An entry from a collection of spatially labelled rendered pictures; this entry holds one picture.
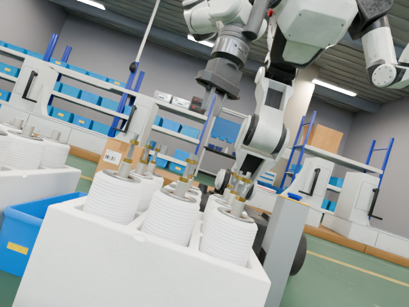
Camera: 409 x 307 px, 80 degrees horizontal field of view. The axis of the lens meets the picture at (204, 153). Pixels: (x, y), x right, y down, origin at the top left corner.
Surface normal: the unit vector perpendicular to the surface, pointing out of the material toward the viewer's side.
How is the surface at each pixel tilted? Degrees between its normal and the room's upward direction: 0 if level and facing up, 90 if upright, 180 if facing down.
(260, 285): 90
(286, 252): 90
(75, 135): 90
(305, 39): 146
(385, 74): 111
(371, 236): 90
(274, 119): 58
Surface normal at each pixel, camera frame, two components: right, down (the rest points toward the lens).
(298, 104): 0.04, -0.04
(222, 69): 0.52, 0.14
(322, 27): -0.05, 0.83
